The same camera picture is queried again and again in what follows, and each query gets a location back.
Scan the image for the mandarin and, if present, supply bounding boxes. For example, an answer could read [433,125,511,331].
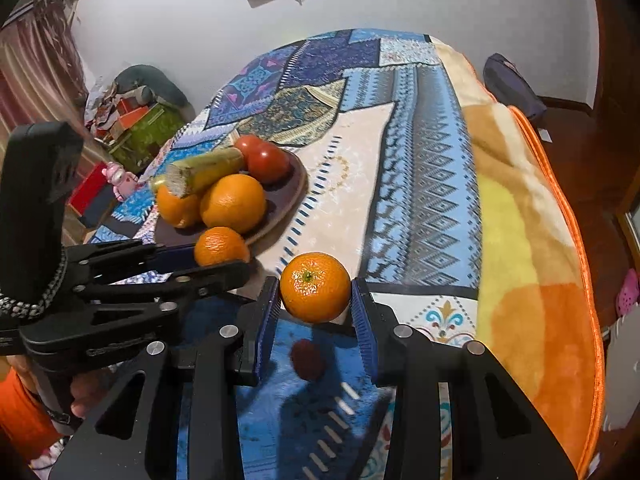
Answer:
[194,226,250,266]
[280,252,350,324]

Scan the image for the large red tomato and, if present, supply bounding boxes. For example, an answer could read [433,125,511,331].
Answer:
[247,142,290,185]

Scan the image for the small red tomato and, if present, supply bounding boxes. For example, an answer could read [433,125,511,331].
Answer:
[233,134,264,160]

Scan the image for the left human hand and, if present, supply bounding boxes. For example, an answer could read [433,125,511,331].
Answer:
[6,356,115,419]

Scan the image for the dark purple plum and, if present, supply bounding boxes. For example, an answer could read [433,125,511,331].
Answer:
[290,339,326,382]

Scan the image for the large orange with sticker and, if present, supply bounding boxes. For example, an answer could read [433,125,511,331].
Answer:
[156,184,201,229]

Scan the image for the red box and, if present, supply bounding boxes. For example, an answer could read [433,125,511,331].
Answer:
[67,162,107,216]

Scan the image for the pink plush toy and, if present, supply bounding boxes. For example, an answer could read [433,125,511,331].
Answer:
[102,162,138,203]

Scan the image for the large plain orange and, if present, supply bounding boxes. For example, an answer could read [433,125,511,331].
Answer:
[200,174,267,234]

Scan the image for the green patterned box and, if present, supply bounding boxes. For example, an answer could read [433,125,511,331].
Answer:
[108,104,186,174]

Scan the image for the orange yellow fleece blanket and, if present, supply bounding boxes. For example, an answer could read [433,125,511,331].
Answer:
[435,41,604,478]

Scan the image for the dark purple round plate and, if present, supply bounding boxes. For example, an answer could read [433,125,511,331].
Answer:
[153,148,307,246]

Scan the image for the blue patchwork bedspread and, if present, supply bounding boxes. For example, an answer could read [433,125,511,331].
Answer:
[96,29,482,479]

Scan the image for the striped red curtain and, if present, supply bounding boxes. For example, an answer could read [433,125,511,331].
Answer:
[1,0,104,170]

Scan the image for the grey green pillow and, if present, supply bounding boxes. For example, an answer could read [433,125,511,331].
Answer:
[114,64,189,108]

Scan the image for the pink slipper on floor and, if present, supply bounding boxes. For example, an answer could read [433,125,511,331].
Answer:
[615,269,639,316]

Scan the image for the dark backpack on floor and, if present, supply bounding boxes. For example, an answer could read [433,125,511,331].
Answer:
[483,53,547,122]

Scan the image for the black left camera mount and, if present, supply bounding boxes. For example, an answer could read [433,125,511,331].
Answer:
[1,122,84,318]

